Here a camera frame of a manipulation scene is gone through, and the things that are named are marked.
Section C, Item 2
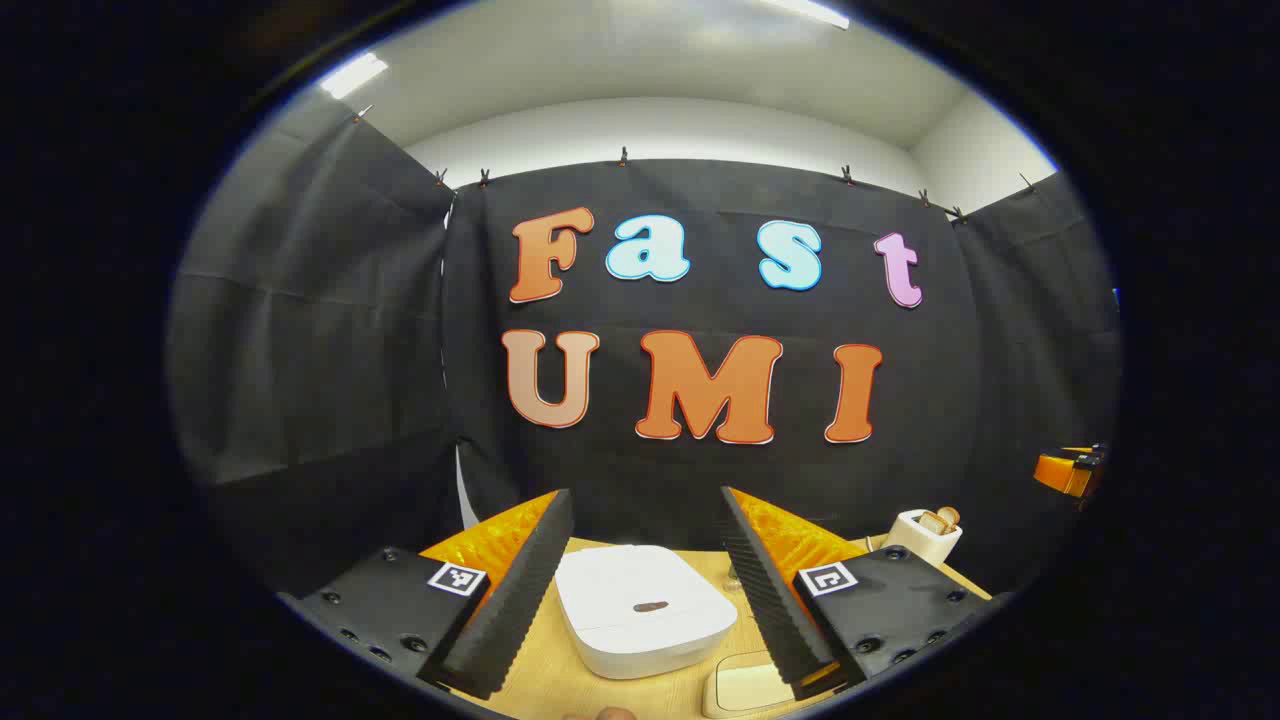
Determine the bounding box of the white rice cooker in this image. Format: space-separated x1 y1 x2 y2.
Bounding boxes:
554 544 740 681

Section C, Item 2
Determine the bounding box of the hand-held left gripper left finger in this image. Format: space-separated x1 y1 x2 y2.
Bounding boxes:
278 487 578 701

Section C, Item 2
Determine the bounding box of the row of black cloth clips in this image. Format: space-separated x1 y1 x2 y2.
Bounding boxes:
352 104 1037 223

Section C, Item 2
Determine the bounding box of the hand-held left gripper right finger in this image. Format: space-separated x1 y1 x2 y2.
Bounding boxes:
718 486 999 701

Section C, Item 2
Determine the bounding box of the ceiling light panel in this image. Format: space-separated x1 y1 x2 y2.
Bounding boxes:
755 0 853 31
318 52 391 101

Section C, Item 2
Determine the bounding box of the cream chopstick holder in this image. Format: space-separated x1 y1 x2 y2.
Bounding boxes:
702 650 803 720

